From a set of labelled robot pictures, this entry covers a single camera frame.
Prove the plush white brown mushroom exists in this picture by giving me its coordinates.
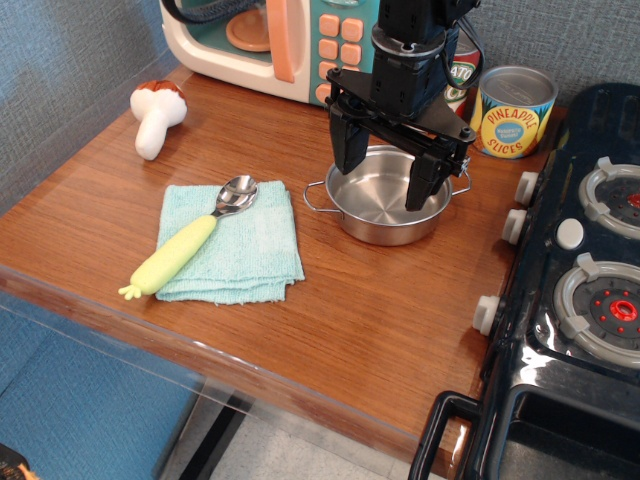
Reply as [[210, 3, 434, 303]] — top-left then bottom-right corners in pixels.
[[130, 80, 188, 161]]

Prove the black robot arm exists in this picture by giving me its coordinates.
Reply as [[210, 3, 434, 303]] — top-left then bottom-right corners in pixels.
[[326, 1, 484, 211]]

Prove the orange object bottom left corner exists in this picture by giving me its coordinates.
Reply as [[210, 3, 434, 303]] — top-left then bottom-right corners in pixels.
[[0, 444, 39, 480]]

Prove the black toy stove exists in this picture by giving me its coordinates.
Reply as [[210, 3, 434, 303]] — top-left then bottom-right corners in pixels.
[[410, 83, 639, 479]]

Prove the toy microwave teal and cream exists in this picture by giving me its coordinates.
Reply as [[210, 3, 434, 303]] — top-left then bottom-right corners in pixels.
[[160, 1, 379, 105]]

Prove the small stainless steel pot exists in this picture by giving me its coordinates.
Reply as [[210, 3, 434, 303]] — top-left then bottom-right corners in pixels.
[[303, 145, 472, 247]]

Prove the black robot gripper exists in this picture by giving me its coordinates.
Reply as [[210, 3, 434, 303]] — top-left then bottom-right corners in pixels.
[[326, 23, 474, 211]]

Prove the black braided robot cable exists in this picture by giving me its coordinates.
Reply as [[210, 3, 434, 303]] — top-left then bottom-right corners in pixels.
[[159, 0, 266, 25]]

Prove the tomato sauce can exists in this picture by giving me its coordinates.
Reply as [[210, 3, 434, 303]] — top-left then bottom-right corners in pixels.
[[444, 30, 480, 117]]

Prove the light blue folded cloth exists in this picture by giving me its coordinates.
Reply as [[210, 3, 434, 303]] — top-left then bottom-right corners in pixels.
[[156, 181, 305, 305]]

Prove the spoon with yellow handle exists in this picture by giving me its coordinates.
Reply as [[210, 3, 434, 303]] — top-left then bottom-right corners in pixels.
[[118, 175, 258, 300]]

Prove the pineapple slices can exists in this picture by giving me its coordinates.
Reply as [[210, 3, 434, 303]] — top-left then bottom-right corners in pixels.
[[470, 65, 558, 159]]

